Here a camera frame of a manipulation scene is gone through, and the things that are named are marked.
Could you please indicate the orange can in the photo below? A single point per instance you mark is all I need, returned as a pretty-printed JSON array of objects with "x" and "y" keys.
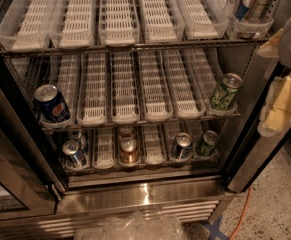
[
  {"x": 126, "y": 131},
  {"x": 128, "y": 150}
]

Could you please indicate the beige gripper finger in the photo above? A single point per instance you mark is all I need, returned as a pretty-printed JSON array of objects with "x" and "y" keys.
[
  {"x": 275, "y": 115},
  {"x": 271, "y": 47}
]

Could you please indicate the clear plastic bag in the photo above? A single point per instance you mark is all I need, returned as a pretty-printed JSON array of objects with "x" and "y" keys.
[{"x": 134, "y": 227}]

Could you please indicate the orange can front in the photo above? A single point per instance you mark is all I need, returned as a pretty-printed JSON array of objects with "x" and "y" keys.
[{"x": 128, "y": 150}]

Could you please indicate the green can shelf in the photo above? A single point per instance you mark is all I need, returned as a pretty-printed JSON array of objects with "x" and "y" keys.
[
  {"x": 226, "y": 92},
  {"x": 207, "y": 143}
]

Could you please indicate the orange can rear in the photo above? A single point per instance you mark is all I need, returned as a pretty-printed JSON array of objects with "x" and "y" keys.
[{"x": 126, "y": 131}]

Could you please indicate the blue Pepsi can middle shelf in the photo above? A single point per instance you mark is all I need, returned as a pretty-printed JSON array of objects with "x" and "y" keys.
[{"x": 52, "y": 103}]

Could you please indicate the bottom wire shelf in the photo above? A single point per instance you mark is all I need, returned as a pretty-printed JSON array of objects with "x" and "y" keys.
[{"x": 141, "y": 167}]

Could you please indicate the blue can bottom left front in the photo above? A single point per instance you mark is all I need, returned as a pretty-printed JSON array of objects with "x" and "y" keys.
[{"x": 73, "y": 152}]

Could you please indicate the green can middle shelf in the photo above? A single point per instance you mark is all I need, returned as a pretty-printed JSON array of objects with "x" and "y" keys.
[{"x": 226, "y": 92}]

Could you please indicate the blue can bottom left rear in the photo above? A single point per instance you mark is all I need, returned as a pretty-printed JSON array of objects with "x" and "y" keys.
[{"x": 80, "y": 136}]

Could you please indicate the dark blue can bottom shelf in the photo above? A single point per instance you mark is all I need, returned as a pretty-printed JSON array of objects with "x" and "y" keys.
[{"x": 181, "y": 146}]

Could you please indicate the blue floor tape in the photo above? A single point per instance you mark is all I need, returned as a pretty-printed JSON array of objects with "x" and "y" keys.
[{"x": 214, "y": 230}]

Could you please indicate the stainless fridge door left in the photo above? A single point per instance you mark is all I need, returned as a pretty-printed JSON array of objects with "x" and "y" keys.
[{"x": 28, "y": 171}]

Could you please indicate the green can bottom shelf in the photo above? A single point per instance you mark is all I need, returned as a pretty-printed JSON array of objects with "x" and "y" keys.
[{"x": 207, "y": 143}]

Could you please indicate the top wire shelf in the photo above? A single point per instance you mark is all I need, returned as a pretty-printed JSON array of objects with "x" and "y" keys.
[{"x": 224, "y": 42}]

